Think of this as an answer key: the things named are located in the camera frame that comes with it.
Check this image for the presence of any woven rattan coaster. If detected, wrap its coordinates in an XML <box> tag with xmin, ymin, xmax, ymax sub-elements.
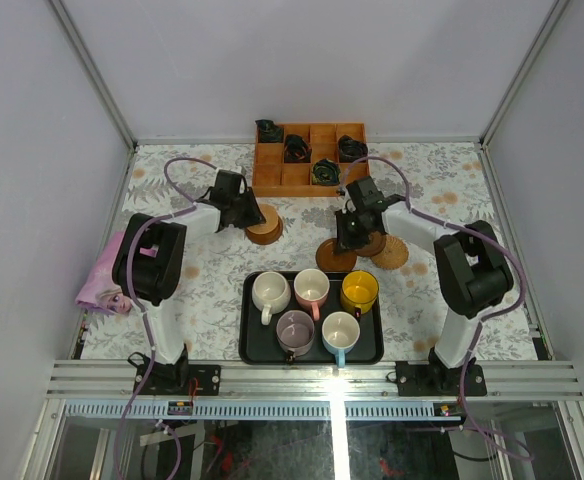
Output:
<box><xmin>371</xmin><ymin>235</ymin><xmax>409</xmax><ymax>270</ymax></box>

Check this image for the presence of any purple printed cloth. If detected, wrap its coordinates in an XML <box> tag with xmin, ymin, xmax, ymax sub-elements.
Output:
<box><xmin>75</xmin><ymin>231</ymin><xmax>132</xmax><ymax>315</ymax></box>

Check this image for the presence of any orange wooden compartment box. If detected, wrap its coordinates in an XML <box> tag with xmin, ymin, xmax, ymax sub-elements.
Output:
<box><xmin>251</xmin><ymin>121</ymin><xmax>369</xmax><ymax>197</ymax></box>

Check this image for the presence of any aluminium frame rail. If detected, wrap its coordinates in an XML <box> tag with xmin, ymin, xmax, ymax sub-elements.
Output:
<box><xmin>46</xmin><ymin>360</ymin><xmax>584</xmax><ymax>402</ymax></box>

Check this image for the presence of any brown wooden coaster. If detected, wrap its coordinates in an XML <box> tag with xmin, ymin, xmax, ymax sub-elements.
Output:
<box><xmin>355</xmin><ymin>232</ymin><xmax>386</xmax><ymax>257</ymax></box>
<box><xmin>315</xmin><ymin>238</ymin><xmax>358</xmax><ymax>272</ymax></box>
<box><xmin>245</xmin><ymin>203</ymin><xmax>283</xmax><ymax>245</ymax></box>

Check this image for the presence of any black plastic tray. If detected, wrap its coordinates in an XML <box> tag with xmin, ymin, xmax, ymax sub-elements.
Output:
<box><xmin>238</xmin><ymin>270</ymin><xmax>386</xmax><ymax>366</ymax></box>

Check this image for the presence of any pink ceramic cup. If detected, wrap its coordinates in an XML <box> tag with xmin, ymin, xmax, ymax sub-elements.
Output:
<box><xmin>293</xmin><ymin>269</ymin><xmax>330</xmax><ymax>322</ymax></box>

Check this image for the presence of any black orange rolled sock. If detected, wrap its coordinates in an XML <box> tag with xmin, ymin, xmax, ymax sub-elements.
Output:
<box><xmin>283</xmin><ymin>134</ymin><xmax>312</xmax><ymax>164</ymax></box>

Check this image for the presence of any yellow ceramic cup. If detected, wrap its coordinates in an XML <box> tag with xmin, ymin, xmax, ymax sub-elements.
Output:
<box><xmin>340</xmin><ymin>270</ymin><xmax>379</xmax><ymax>321</ymax></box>

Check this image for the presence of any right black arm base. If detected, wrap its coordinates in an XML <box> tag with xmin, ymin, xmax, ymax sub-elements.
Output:
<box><xmin>386</xmin><ymin>349</ymin><xmax>487</xmax><ymax>397</ymax></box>

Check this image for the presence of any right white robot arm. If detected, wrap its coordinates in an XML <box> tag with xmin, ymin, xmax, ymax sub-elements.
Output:
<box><xmin>334</xmin><ymin>176</ymin><xmax>514</xmax><ymax>395</ymax></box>

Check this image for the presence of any light blue ceramic cup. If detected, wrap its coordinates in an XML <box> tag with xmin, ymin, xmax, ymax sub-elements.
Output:
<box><xmin>321</xmin><ymin>311</ymin><xmax>360</xmax><ymax>368</ymax></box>

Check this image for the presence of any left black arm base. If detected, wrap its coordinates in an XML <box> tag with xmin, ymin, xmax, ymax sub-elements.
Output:
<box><xmin>139</xmin><ymin>349</ymin><xmax>222</xmax><ymax>397</ymax></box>

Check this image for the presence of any dark grey rolled sock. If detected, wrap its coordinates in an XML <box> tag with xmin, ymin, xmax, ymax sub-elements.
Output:
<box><xmin>337</xmin><ymin>135</ymin><xmax>368</xmax><ymax>163</ymax></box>

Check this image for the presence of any purple ceramic cup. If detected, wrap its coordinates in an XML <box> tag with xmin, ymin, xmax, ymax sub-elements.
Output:
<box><xmin>276</xmin><ymin>310</ymin><xmax>315</xmax><ymax>365</ymax></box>

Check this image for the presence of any white ceramic cup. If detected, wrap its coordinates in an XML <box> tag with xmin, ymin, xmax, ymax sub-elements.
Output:
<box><xmin>251</xmin><ymin>271</ymin><xmax>291</xmax><ymax>326</ymax></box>

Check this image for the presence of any blue green rolled sock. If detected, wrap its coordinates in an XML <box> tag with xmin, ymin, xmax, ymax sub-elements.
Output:
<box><xmin>310</xmin><ymin>158</ymin><xmax>341</xmax><ymax>187</ymax></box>

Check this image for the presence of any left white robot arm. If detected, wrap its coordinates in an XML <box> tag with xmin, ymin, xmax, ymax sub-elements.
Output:
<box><xmin>112</xmin><ymin>169</ymin><xmax>265</xmax><ymax>395</ymax></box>

